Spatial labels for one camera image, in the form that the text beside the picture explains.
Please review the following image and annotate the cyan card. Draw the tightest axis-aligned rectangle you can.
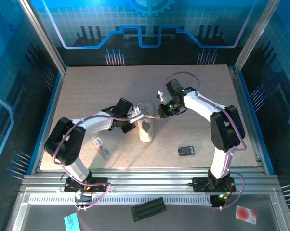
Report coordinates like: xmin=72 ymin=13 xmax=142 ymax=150
xmin=64 ymin=212 xmax=80 ymax=231

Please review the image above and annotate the white canvas shoe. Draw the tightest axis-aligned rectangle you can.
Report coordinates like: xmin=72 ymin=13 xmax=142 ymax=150
xmin=137 ymin=100 xmax=156 ymax=143

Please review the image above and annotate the clear packet with red label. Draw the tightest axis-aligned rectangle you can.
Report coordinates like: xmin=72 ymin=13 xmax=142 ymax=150
xmin=92 ymin=137 xmax=111 ymax=159

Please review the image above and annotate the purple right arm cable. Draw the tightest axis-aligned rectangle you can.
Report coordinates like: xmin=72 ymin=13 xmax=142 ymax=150
xmin=159 ymin=71 xmax=247 ymax=210

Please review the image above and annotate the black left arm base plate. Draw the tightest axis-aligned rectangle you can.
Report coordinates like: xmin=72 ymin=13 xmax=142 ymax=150
xmin=64 ymin=177 xmax=109 ymax=193

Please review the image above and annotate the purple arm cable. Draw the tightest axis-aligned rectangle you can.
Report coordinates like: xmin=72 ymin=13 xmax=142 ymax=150
xmin=52 ymin=103 xmax=145 ymax=212
xmin=159 ymin=71 xmax=247 ymax=210

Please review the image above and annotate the white connector block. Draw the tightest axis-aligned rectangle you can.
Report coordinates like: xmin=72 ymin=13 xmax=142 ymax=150
xmin=74 ymin=190 xmax=92 ymax=203

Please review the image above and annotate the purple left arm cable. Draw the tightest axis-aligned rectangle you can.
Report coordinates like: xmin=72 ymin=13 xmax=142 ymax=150
xmin=52 ymin=103 xmax=145 ymax=212

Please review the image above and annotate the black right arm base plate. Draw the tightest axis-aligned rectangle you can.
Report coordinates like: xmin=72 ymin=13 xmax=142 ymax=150
xmin=192 ymin=177 xmax=237 ymax=193

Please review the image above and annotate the blue table edge trim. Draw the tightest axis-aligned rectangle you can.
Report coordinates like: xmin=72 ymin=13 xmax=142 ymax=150
xmin=26 ymin=72 xmax=65 ymax=175
xmin=237 ymin=71 xmax=276 ymax=175

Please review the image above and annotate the aluminium frame post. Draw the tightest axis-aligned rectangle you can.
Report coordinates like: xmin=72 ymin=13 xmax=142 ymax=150
xmin=18 ymin=0 xmax=66 ymax=74
xmin=234 ymin=0 xmax=280 ymax=73

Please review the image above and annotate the aluminium rail frame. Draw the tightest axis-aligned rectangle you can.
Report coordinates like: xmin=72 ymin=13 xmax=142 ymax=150
xmin=19 ymin=67 xmax=280 ymax=193

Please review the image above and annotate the black electronics box with light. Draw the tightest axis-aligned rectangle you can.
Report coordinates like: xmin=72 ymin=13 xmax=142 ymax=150
xmin=210 ymin=193 xmax=230 ymax=209

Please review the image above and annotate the white card with red circle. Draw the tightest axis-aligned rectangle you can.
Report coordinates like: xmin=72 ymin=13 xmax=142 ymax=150
xmin=236 ymin=205 xmax=258 ymax=225

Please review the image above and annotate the white slotted cable duct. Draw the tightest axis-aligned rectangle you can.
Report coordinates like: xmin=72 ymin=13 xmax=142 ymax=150
xmin=28 ymin=193 xmax=214 ymax=205

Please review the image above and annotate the black ribbed block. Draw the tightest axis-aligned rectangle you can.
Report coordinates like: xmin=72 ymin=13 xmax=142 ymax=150
xmin=130 ymin=197 xmax=167 ymax=222

